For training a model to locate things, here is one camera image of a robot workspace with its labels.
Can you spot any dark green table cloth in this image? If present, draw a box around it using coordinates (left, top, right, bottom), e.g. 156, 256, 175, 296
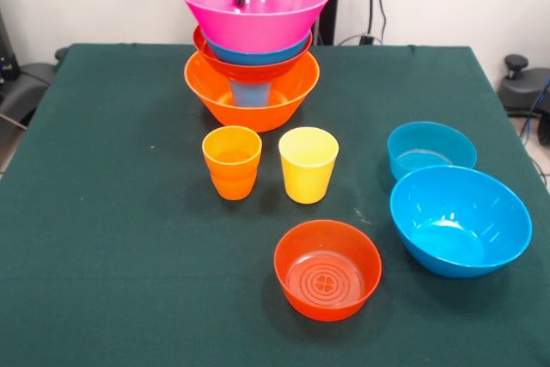
0, 43, 550, 367

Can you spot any orange cup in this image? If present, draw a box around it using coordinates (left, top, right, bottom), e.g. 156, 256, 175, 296
202, 125, 263, 181
209, 168, 259, 201

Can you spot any small red bowl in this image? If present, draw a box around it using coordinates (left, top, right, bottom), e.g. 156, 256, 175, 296
273, 219, 382, 322

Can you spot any blue cup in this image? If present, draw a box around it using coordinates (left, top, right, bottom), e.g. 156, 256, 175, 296
229, 80, 272, 107

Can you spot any black wall cable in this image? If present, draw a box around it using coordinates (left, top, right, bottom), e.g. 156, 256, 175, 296
339, 0, 388, 46

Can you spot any blue cable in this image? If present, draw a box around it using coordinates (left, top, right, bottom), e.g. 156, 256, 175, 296
519, 78, 550, 144

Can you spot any small teal blue bowl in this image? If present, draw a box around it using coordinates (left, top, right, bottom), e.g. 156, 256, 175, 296
387, 121, 478, 182

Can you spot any large pink bowl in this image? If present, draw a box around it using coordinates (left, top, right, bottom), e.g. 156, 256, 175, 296
179, 0, 333, 55

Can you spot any large blue bowl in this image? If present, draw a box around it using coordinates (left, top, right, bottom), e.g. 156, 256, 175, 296
205, 29, 313, 67
389, 164, 534, 278

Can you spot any large orange bowl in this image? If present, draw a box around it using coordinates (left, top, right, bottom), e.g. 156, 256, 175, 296
184, 49, 321, 133

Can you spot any black pedestal leg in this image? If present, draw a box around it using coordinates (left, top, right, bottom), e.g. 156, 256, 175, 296
498, 54, 550, 147
0, 46, 68, 127

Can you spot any wide red bowl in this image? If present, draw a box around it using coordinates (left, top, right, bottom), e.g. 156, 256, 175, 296
192, 25, 315, 84

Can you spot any yellow cup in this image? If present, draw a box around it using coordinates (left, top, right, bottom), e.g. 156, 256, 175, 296
278, 126, 340, 205

